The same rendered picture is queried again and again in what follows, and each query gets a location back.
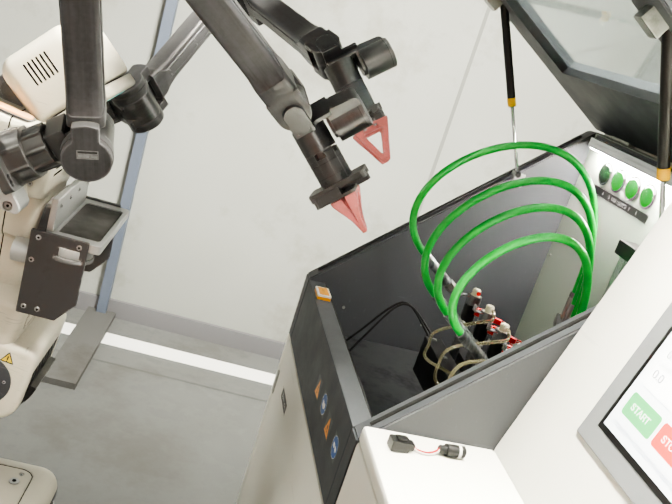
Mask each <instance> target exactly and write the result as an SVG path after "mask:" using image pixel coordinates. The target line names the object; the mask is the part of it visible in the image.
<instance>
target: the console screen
mask: <svg viewBox="0 0 672 504"><path fill-rule="evenodd" d="M577 432H578V433H579V434H580V435H581V437H582V438H583V439H584V441H585V442H586V443H587V445H588V446H589V447H590V448H591V450H592V451H593V452H594V454H595V455H596V456H597V457H598V459H599V460H600V461H601V463H602V464H603V465H604V467H605V468H606V469H607V470H608V472H609V473H610V474H611V476H612V477H613V478H614V479H615V481H616V482H617V483H618V485H619V486H620V487H621V489H622V490H623V491H624V492H625V494H626V495H627V496H628V498H629V499H630V500H631V501H632V503H633V504H672V302H671V303H670V305H669V306H668V307H667V309H666V310H665V311H664V313H663V314H662V315H661V317H660V318H659V320H658V321H657V322H656V324H655V325H654V326H653V328H652V329H651V330H650V332H649V333H648V334H647V336H646V337H645V338H644V340H643V341H642V342H641V344H640V345H639V347H638V348H637V349H636V351H635V352H634V353H633V355H632V356H631V357H630V359H629V360H628V361H627V363H626V364H625V365H624V367H623V368H622V369H621V371H620V372H619V374H618V375H617V376H616V378H615V379H614V380H613V382H612V383H611V384H610V386H609V387H608V388H607V390H606V391H605V392H604V394H603V395H602V397H601V398H600V399H599V401H598V402H597V403H596V405H595V406H594V407H593V409H592V410H591V411H590V413H589V414H588V415H587V417H586V418H585V419H584V421H583V422H582V424H581V425H580V426H579V428H578V429H577Z"/></svg>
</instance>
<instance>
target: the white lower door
mask: <svg viewBox="0 0 672 504"><path fill-rule="evenodd" d="M238 504H324V503H323V498H322V493H321V488H320V483H319V478H318V473H317V468H316V463H315V458H314V453H313V448H312V443H311V438H310V433H309V428H308V423H307V418H306V413H305V408H304V403H303V398H302V393H301V388H300V384H299V379H298V374H297V369H296V364H295V359H294V354H293V349H292V344H291V340H289V342H288V345H287V349H286V352H285V355H284V358H283V362H282V365H281V368H280V370H278V372H277V375H276V378H275V381H274V385H273V388H272V397H271V400H270V403H269V407H268V410H267V413H266V416H265V420H264V423H263V426H262V429H261V432H260V436H259V439H258V442H257V445H256V449H255V452H254V455H253V458H252V461H251V465H250V468H249V471H248V474H247V478H246V481H245V484H244V487H243V490H242V494H241V497H240V500H239V503H238Z"/></svg>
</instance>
